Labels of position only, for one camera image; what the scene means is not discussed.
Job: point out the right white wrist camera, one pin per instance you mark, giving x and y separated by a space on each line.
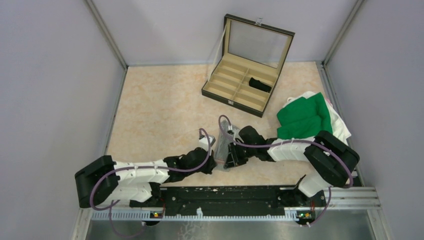
234 134

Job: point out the grey striped underwear orange trim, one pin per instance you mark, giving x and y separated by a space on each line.
222 148

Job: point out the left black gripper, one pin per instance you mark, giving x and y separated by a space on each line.
210 165

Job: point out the black leather compartment box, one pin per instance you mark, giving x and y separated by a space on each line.
247 49

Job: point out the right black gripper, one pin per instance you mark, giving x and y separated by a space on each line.
234 159

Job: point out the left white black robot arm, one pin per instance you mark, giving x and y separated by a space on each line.
106 180

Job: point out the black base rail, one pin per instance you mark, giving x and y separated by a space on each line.
232 201

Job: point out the green cloth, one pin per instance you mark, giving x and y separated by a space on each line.
304 117

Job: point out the white cloth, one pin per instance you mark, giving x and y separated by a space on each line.
339 128

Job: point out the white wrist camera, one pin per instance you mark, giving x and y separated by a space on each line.
206 142
234 134

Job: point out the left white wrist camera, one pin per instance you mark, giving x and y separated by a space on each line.
206 142

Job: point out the black underwear with beige waistband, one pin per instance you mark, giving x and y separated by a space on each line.
257 84

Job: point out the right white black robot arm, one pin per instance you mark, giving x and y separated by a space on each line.
333 161

